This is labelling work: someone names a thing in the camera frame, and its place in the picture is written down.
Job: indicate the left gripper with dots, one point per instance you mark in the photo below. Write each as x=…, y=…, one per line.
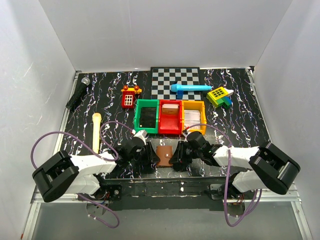
x=151, y=157

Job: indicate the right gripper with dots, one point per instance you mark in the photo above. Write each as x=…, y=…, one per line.
x=178, y=156

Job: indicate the brown leather card holder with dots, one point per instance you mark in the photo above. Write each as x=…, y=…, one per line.
x=165, y=153

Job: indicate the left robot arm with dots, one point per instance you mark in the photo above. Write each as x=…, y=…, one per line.
x=71, y=174

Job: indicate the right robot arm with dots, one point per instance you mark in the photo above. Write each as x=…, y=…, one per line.
x=265, y=166

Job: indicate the black card stack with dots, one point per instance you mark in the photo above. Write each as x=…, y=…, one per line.
x=147, y=117

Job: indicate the white printed card stack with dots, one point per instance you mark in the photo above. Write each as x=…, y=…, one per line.
x=191, y=117

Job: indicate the red plastic bin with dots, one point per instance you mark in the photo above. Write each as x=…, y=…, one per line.
x=170, y=124

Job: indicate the green plastic bin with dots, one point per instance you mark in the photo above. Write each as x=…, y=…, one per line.
x=146, y=103

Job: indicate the yellow plastic bin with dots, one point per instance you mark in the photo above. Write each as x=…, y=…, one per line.
x=195, y=105

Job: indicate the red toy phone booth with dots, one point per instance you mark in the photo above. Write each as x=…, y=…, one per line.
x=128, y=96

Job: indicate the blue toy brick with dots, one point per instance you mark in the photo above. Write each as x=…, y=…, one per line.
x=179, y=95

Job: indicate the cream toy microphone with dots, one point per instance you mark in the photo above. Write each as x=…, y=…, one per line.
x=96, y=120

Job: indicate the blue toy microphone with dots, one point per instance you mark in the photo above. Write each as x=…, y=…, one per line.
x=189, y=88

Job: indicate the yellow green toy block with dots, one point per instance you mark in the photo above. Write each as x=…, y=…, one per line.
x=220, y=97

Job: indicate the checkered board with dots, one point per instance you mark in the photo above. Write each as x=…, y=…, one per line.
x=162, y=78

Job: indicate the black microphone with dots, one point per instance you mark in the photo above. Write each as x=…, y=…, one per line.
x=79, y=92

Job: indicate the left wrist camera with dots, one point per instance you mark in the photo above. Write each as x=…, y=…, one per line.
x=142, y=134

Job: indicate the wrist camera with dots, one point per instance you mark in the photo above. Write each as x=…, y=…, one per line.
x=186, y=132
x=142, y=134

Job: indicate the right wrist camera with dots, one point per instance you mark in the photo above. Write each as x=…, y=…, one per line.
x=186, y=132

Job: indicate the black base frame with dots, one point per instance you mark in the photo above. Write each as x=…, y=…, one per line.
x=162, y=193

